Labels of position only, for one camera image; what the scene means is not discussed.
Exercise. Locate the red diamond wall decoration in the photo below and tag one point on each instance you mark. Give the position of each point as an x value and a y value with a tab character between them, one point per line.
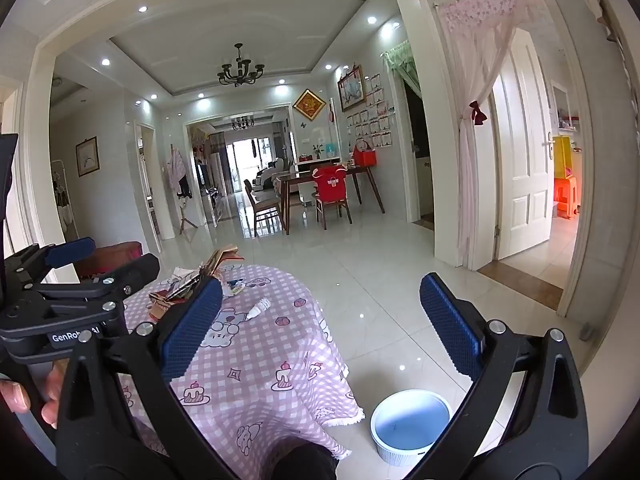
309	105

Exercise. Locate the wooden dining chair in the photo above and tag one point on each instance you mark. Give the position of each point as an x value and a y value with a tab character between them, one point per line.
262	205

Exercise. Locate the red and brown wrapper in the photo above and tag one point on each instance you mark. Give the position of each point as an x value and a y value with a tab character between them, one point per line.
160	306

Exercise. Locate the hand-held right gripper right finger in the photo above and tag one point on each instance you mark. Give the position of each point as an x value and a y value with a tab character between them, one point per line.
450	325

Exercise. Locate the orange plastic stool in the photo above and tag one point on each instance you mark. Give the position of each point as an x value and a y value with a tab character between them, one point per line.
567	199

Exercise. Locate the pink floral curtain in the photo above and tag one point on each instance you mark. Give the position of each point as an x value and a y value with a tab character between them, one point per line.
480	50

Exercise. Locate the green curtain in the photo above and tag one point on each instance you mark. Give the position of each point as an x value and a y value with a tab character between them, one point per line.
402	57

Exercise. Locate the pink checked cartoon tablecloth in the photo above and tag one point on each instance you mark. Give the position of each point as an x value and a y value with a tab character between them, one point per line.
260	360

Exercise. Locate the framed wall painting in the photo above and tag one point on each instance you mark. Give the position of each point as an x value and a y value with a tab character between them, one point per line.
351	89

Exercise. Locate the crumpled white wrapper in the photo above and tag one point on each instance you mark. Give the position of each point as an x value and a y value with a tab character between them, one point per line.
187	282

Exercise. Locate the small black chandelier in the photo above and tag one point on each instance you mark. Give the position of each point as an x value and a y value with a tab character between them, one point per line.
243	124

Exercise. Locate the brown paper wrapper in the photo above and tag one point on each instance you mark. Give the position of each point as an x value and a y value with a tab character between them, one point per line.
225	259

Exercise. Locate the small framed picture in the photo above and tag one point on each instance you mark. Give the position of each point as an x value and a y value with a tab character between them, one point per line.
87	156

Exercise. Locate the person's left hand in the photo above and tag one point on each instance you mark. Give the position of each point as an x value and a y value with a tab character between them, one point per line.
15	395

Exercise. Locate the group of paper wall certificates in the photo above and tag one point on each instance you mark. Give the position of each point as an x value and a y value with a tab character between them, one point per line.
372	120

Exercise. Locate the dark red bow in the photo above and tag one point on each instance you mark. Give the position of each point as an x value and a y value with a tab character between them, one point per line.
478	112

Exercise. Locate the wooden dining table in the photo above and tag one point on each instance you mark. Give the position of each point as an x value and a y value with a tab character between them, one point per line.
365	170

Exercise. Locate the large black chandelier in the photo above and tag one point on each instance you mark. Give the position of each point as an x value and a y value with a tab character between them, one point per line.
240	72

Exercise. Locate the white ribbed basin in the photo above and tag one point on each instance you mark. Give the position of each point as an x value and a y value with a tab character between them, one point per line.
410	430

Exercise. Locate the yellow plastic item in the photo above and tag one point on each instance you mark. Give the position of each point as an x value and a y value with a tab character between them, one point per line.
562	157

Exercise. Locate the recessed ceiling lights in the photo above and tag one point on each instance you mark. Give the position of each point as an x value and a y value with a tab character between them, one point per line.
143	9

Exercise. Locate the white panel door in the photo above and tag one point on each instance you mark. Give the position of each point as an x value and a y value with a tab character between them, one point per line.
522	160

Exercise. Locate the dark cloth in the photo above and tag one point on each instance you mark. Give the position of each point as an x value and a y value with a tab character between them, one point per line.
302	465

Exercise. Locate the hanging pale garment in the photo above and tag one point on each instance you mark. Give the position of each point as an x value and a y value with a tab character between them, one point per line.
176	170

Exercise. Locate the small white tube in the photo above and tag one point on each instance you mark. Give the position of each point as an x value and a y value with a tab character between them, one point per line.
259	309

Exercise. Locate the dark red stool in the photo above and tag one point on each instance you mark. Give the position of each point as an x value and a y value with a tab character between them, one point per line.
112	255

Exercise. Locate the pale sofa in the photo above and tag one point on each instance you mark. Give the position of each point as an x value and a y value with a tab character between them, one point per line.
272	172

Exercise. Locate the white coat rack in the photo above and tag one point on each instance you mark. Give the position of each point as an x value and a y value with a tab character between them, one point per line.
64	210

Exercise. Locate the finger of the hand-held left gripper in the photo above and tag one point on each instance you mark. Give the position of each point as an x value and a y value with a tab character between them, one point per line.
135	272
70	252

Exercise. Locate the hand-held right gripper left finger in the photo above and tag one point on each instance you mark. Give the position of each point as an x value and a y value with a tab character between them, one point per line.
192	330

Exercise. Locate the red bag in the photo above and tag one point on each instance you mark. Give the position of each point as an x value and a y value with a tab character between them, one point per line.
365	156

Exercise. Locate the small white packet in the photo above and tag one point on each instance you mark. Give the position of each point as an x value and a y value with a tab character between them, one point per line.
235	287

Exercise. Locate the teal box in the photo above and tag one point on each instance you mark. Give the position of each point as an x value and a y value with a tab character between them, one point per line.
330	150

